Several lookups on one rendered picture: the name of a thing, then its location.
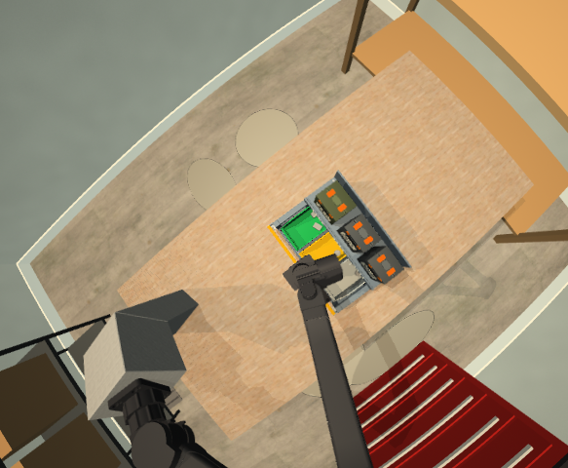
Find yellow open bin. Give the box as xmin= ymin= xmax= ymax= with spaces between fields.
xmin=299 ymin=232 xmax=345 ymax=260

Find dark green case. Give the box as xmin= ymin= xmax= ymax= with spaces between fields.
xmin=314 ymin=180 xmax=357 ymax=224

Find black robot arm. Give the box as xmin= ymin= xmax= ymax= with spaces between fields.
xmin=108 ymin=253 xmax=374 ymax=468

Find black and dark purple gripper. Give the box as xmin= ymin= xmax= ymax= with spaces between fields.
xmin=283 ymin=254 xmax=315 ymax=291

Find grey metal shelf rack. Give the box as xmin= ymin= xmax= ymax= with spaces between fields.
xmin=269 ymin=171 xmax=412 ymax=316

